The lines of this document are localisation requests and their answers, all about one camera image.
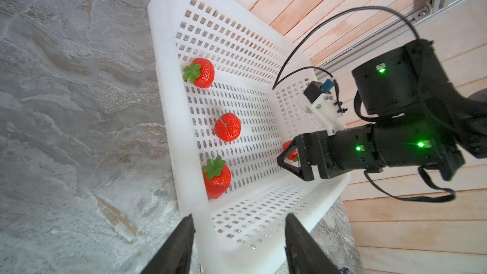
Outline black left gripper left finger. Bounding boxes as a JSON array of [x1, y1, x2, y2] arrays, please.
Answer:
[[141, 214, 195, 274]]

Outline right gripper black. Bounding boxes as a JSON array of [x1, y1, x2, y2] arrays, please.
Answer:
[[276, 124, 384, 181]]

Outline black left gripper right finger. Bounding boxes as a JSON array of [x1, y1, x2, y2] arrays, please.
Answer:
[[285, 214, 340, 274]]

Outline red strawberry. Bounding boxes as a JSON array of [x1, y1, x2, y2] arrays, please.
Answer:
[[214, 112, 242, 142]]

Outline red strawberry basket edge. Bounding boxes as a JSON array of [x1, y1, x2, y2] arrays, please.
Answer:
[[202, 156, 232, 200]]

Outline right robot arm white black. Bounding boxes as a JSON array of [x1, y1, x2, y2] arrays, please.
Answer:
[[277, 39, 486, 181]]

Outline white perforated plastic basket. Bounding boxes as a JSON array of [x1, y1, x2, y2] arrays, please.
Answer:
[[148, 0, 350, 273]]

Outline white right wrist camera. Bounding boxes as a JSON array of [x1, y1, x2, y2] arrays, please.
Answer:
[[297, 81, 347, 136]]

